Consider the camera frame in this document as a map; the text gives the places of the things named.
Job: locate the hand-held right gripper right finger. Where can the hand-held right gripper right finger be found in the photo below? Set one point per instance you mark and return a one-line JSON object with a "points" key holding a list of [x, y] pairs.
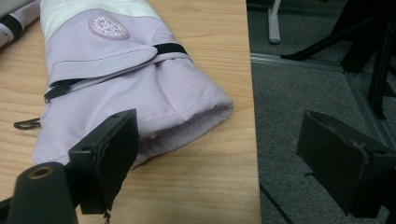
{"points": [[345, 168]]}

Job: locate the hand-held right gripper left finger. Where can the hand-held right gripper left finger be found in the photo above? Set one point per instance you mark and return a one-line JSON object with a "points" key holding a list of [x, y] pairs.
{"points": [[104, 161]]}

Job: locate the metal floor rail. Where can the metal floor rail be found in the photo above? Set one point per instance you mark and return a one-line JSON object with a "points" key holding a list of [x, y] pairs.
{"points": [[295, 60], [370, 115]]}

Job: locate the white metal desk frame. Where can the white metal desk frame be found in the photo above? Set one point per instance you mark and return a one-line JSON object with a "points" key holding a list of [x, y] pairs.
{"points": [[274, 25]]}

